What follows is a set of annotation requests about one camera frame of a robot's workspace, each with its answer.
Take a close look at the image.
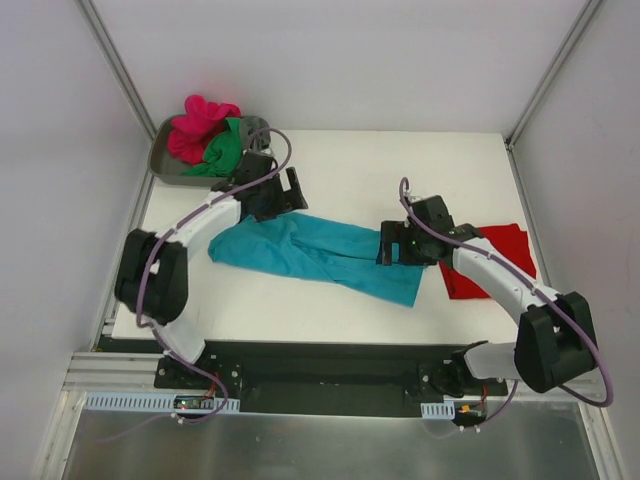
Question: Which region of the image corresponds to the teal t-shirt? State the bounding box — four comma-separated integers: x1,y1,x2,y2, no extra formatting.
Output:
208,212,423,308

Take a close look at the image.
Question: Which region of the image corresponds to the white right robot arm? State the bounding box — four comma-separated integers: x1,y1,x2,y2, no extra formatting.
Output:
377,195,597,396

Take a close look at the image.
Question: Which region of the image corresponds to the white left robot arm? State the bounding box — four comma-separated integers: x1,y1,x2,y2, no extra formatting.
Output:
114,152,308,389

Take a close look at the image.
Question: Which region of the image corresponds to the green t-shirt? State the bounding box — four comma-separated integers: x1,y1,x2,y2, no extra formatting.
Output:
181,117,243,178

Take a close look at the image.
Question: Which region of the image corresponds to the grey t-shirt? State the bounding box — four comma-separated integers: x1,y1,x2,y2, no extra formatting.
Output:
239,116,271,156

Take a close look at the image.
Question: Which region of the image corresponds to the folded red t-shirt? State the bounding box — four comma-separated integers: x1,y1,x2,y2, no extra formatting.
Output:
440,224,537,302

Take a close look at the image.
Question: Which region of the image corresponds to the pink t-shirt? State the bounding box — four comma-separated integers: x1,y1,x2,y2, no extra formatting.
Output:
167,95,242,166

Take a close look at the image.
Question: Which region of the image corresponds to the grey plastic bin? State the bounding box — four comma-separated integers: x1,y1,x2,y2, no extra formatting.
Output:
148,115,227,188

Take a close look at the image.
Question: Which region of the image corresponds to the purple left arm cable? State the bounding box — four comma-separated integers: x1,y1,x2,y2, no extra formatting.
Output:
94,127,294,443

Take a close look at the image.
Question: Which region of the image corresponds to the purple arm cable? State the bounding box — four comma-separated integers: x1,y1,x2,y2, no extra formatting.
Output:
397,176,616,441
94,127,294,443

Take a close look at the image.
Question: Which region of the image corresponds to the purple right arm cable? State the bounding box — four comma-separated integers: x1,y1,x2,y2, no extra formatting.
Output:
397,176,616,441

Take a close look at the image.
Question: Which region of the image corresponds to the right slotted cable duct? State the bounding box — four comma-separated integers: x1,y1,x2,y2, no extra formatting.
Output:
420,401,456,421

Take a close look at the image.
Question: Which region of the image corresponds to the slotted cable duct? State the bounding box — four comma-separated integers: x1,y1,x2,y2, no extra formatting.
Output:
85,392,240,415
420,401,456,421

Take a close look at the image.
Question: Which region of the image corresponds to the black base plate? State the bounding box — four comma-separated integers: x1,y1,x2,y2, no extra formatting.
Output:
152,340,508,418

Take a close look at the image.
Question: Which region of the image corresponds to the left aluminium frame post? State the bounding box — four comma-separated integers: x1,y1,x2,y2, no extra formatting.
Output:
75,0,157,139

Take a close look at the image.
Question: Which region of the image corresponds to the aluminium frame post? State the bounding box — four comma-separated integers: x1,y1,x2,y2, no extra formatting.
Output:
75,0,157,139
504,0,605,152

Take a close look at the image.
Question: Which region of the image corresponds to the left slotted cable duct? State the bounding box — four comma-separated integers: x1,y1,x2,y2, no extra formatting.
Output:
85,392,240,415

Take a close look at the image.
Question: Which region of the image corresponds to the right aluminium frame post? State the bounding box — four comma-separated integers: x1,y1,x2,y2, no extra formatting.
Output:
504,0,605,152

